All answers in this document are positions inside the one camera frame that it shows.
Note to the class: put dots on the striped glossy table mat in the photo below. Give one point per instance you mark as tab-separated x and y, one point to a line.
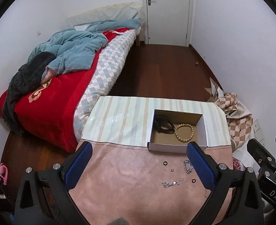
128	120

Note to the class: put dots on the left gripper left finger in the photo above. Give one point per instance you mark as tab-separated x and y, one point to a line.
31	205

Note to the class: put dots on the checkered beige cloth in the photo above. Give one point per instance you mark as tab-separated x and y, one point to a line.
239	119

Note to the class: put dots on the white power strip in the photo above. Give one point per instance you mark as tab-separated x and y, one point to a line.
258	132

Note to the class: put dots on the blue quilt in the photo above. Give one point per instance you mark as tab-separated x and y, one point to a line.
75	50

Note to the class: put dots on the pink object on floor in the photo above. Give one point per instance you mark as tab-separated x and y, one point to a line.
3	174

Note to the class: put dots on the black fuzzy blanket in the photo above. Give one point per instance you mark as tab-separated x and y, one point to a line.
26	80

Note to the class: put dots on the black wristband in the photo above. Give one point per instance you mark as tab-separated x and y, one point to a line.
164	125

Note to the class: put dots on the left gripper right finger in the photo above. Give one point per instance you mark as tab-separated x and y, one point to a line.
245	206

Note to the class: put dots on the white cardboard jewelry box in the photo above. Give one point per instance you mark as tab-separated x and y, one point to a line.
189	127

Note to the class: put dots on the torn cardboard pieces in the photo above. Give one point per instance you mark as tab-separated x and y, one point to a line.
214	91

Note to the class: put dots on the white door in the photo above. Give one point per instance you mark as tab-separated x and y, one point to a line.
168	22

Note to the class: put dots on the red white plastic bag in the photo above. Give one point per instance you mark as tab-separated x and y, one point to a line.
238	165

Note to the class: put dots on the bed with checkered mattress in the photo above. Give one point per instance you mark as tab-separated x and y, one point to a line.
52	95

